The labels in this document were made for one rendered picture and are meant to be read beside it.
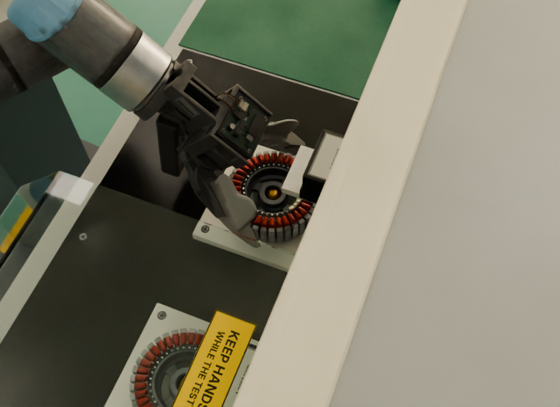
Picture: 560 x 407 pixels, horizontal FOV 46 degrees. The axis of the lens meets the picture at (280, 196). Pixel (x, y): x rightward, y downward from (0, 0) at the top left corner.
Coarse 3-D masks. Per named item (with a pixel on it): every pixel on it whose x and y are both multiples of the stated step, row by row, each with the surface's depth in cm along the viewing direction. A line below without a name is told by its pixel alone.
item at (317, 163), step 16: (320, 144) 68; (336, 144) 68; (304, 160) 72; (320, 160) 67; (288, 176) 71; (304, 176) 66; (320, 176) 66; (288, 192) 70; (304, 192) 68; (320, 192) 67
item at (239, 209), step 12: (216, 180) 72; (228, 180) 71; (216, 192) 72; (228, 192) 71; (228, 204) 72; (240, 204) 71; (252, 204) 69; (228, 216) 72; (240, 216) 72; (252, 216) 70; (228, 228) 73; (240, 228) 72
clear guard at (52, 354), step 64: (64, 192) 48; (0, 256) 46; (64, 256) 46; (128, 256) 46; (192, 256) 46; (256, 256) 46; (0, 320) 43; (64, 320) 43; (128, 320) 43; (192, 320) 43; (256, 320) 43; (0, 384) 41; (64, 384) 41; (128, 384) 41
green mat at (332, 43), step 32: (224, 0) 102; (256, 0) 102; (288, 0) 102; (320, 0) 102; (352, 0) 102; (384, 0) 102; (192, 32) 99; (224, 32) 99; (256, 32) 99; (288, 32) 99; (320, 32) 99; (352, 32) 99; (384, 32) 99; (256, 64) 96; (288, 64) 96; (320, 64) 96; (352, 64) 96; (352, 96) 93
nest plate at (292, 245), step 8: (256, 152) 84; (232, 168) 83; (256, 192) 81; (256, 200) 81; (288, 200) 81; (208, 216) 80; (216, 224) 79; (288, 240) 78; (296, 240) 78; (280, 248) 77; (288, 248) 77; (296, 248) 77
